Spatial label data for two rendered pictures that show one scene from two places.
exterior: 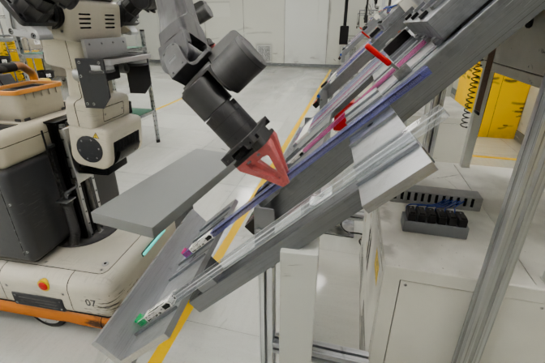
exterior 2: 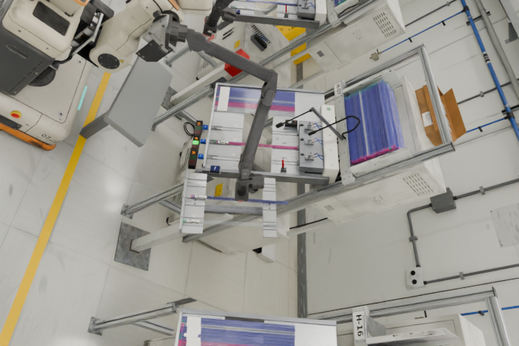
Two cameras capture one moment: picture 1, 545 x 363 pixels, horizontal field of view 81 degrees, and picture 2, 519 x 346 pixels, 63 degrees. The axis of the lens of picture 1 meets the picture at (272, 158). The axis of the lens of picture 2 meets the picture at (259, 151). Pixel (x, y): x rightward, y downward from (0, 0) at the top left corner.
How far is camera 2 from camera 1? 1.95 m
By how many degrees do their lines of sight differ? 52
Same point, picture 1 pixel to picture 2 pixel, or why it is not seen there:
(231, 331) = (109, 167)
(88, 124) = (123, 54)
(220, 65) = (255, 185)
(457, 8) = (307, 169)
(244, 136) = (244, 195)
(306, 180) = (230, 174)
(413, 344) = not seen: hidden behind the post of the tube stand
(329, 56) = not seen: outside the picture
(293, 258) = (226, 216)
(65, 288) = (34, 123)
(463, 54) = (298, 180)
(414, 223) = not seen: hidden behind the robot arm
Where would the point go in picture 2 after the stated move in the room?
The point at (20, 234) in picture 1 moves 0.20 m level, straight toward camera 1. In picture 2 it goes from (22, 84) to (47, 120)
